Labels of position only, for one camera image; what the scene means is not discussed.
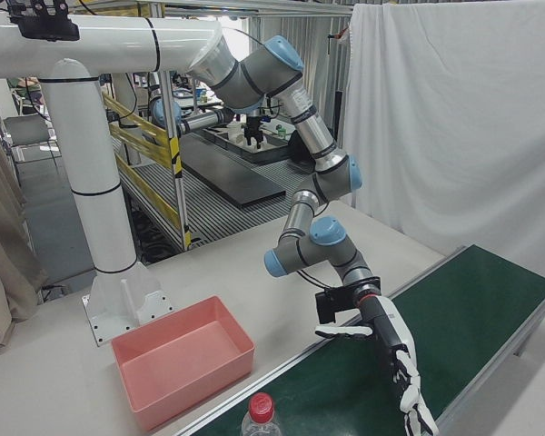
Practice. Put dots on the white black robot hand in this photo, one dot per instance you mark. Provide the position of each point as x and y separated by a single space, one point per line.
388 327

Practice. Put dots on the clear water bottle red cap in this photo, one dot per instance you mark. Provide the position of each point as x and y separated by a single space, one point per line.
260 409

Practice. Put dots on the background grey blue robot arm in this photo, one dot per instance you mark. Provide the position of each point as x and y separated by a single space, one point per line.
200 120

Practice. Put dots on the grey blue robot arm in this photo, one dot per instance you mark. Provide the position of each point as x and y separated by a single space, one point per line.
300 113

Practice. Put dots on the pink plastic basket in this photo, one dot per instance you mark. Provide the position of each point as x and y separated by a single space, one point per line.
186 359

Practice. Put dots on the white curtain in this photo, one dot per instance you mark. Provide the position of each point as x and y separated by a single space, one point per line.
458 136

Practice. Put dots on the black background table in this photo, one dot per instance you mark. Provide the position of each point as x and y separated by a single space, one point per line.
236 177

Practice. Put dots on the black background gripper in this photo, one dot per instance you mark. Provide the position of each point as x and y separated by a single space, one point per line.
253 131

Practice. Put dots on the yellow safety fence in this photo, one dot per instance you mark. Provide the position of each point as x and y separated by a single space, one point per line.
171 145

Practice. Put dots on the white pipe robot stand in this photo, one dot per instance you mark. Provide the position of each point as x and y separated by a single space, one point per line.
95 181

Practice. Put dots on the beige curtain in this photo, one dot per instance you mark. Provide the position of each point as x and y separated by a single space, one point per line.
4 272

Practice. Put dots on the grey chair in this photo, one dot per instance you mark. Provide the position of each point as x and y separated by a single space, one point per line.
27 131

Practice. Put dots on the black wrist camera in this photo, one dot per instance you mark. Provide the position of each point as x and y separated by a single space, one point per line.
326 306

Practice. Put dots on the green belt conveyor aluminium frame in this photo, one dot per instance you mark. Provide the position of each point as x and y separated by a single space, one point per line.
458 309

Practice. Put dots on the aluminium cell frame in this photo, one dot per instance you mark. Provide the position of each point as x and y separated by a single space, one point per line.
180 204

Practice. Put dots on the black camera on bracket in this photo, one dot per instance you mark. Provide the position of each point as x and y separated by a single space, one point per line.
45 27

